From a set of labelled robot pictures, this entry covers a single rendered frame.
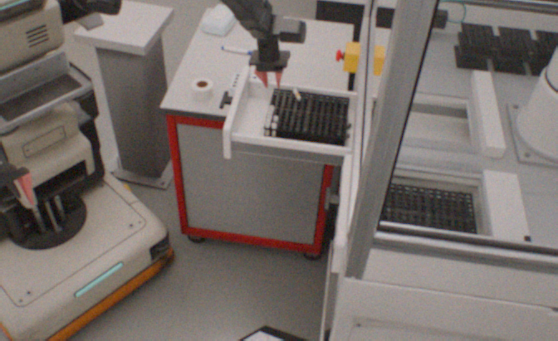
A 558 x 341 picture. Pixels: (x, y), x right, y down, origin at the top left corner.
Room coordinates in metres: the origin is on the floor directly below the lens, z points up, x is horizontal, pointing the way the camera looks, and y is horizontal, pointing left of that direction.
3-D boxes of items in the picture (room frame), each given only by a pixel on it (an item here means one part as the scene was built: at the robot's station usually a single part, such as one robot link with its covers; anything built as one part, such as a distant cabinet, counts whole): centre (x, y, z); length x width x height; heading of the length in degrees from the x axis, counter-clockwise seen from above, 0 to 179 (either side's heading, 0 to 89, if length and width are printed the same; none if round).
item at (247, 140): (1.20, -0.08, 0.86); 0.40 x 0.26 x 0.06; 84
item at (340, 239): (0.87, -0.16, 0.87); 0.29 x 0.02 x 0.11; 174
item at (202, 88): (1.42, 0.26, 0.78); 0.07 x 0.07 x 0.04
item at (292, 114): (1.20, -0.07, 0.87); 0.22 x 0.18 x 0.06; 84
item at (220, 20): (1.84, 0.25, 0.78); 0.15 x 0.10 x 0.04; 162
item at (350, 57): (1.52, -0.21, 0.88); 0.07 x 0.05 x 0.07; 174
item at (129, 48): (1.83, 0.62, 0.38); 0.30 x 0.30 x 0.76; 78
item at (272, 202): (1.63, 0.07, 0.38); 0.62 x 0.58 x 0.76; 174
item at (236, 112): (1.22, 0.13, 0.87); 0.29 x 0.02 x 0.11; 174
